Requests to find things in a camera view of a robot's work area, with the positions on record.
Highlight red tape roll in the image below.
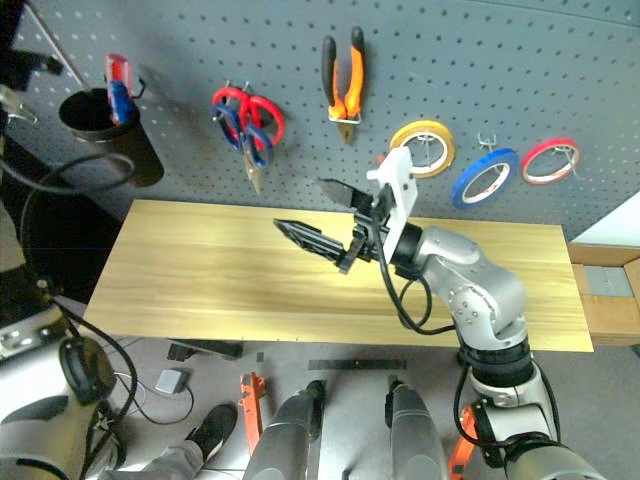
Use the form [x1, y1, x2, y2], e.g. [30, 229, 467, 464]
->
[520, 138, 581, 186]

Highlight silver wire tape hook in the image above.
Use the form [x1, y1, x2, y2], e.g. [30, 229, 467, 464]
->
[554, 142, 584, 179]
[417, 132, 441, 169]

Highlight orange metal frame bar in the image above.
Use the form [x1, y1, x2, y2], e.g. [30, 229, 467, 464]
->
[447, 404, 479, 480]
[237, 372, 266, 456]

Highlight small grey box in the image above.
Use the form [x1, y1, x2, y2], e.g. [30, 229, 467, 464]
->
[154, 368, 190, 397]

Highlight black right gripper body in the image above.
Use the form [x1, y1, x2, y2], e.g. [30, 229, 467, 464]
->
[337, 185, 396, 276]

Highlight yellow tape roll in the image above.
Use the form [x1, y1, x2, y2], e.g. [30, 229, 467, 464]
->
[388, 119, 458, 180]

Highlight grey metal pegboard wall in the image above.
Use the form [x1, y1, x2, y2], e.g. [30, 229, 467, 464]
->
[0, 0, 640, 241]

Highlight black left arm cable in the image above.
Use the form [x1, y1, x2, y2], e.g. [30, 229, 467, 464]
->
[0, 152, 139, 480]

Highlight grey rounded right robot leg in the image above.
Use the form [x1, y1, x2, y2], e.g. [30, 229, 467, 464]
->
[384, 377, 447, 480]

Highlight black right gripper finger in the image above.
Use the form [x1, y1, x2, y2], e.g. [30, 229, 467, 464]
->
[272, 217, 349, 265]
[317, 177, 375, 212]

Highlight black sneaker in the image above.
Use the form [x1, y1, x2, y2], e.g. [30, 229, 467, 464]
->
[184, 403, 239, 461]

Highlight red blue handled screwdriver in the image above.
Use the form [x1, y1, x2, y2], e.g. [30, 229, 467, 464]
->
[103, 53, 134, 127]

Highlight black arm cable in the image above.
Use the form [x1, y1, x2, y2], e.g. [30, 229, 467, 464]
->
[377, 244, 459, 337]
[0, 152, 139, 480]

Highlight brown cardboard box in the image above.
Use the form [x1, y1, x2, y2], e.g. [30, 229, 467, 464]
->
[567, 242, 640, 349]

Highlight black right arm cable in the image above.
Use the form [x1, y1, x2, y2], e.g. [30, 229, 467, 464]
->
[377, 244, 459, 337]

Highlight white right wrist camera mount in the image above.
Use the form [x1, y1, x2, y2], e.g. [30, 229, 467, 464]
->
[366, 146, 419, 259]

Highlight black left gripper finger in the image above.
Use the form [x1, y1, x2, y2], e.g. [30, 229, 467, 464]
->
[0, 0, 27, 51]

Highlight grey rounded robot leg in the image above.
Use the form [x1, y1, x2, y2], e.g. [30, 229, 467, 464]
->
[244, 379, 326, 480]
[384, 377, 447, 480]

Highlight grey rounded left robot leg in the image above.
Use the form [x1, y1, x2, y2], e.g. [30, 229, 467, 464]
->
[244, 379, 326, 480]

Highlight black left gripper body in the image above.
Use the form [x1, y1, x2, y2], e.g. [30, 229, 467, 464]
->
[0, 48, 65, 87]

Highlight red handled scissors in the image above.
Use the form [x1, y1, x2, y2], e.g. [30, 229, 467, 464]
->
[210, 87, 286, 147]

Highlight orange black pliers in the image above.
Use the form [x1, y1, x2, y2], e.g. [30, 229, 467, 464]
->
[321, 26, 366, 146]

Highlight black metal cup holder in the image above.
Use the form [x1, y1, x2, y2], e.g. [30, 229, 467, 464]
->
[58, 87, 165, 189]

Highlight blue black scissors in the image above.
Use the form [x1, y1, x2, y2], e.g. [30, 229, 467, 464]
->
[211, 103, 275, 197]

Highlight grey trouser leg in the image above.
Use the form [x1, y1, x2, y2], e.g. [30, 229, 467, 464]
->
[107, 439, 206, 480]

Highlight blue tape roll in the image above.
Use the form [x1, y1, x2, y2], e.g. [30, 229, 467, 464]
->
[450, 148, 520, 210]

